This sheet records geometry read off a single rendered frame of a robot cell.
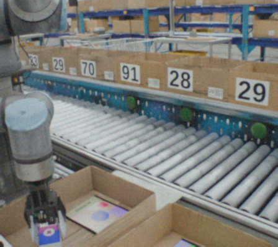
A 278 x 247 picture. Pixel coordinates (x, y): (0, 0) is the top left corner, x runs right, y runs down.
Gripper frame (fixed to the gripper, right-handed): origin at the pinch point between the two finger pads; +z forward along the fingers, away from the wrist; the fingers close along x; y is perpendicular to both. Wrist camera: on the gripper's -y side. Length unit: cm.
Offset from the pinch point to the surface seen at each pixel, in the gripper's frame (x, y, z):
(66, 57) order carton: 20, -169, -24
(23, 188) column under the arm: -8.8, -32.0, 2.5
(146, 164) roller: 39, -37, 4
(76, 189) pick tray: 9.3, -20.6, -0.4
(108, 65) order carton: 44, -128, -21
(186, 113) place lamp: 70, -68, -3
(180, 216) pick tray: 34.1, 7.2, -3.2
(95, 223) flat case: 12.9, -3.9, 1.6
